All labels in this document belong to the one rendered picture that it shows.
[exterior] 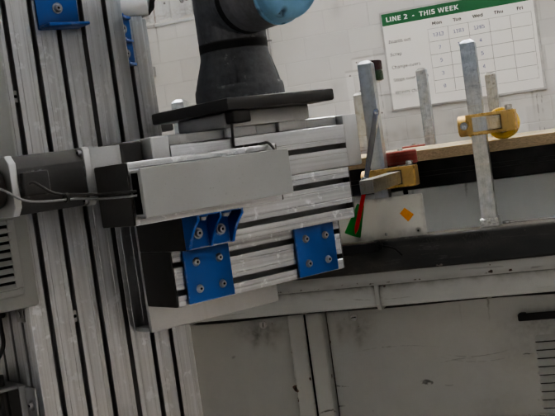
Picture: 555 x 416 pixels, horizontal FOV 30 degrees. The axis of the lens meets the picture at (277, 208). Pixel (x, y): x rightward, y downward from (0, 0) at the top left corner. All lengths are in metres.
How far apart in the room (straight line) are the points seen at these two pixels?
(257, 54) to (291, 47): 8.55
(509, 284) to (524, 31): 7.26
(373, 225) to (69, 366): 1.06
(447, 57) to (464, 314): 7.13
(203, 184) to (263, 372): 1.55
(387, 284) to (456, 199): 0.31
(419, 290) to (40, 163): 1.30
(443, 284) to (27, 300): 1.23
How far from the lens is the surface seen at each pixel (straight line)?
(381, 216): 2.54
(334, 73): 10.11
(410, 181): 2.52
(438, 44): 9.84
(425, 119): 3.62
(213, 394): 3.04
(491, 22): 9.76
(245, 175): 1.51
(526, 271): 2.54
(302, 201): 1.74
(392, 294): 2.59
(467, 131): 2.49
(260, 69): 1.71
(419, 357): 2.85
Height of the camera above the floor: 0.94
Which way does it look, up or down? 3 degrees down
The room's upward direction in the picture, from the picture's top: 8 degrees counter-clockwise
